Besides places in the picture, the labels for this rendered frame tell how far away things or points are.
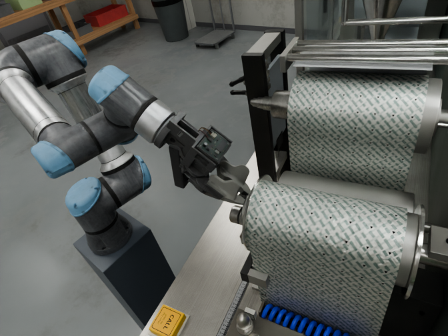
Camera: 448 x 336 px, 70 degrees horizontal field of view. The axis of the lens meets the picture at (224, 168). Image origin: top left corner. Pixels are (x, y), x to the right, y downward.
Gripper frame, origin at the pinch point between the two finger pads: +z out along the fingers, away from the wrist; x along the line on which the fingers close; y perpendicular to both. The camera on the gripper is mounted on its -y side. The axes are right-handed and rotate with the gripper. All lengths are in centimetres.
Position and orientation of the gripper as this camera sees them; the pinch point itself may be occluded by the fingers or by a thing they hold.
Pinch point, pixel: (243, 197)
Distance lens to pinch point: 63.6
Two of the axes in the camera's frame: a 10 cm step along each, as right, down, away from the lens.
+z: 7.9, 6.1, 0.6
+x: 4.4, -6.4, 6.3
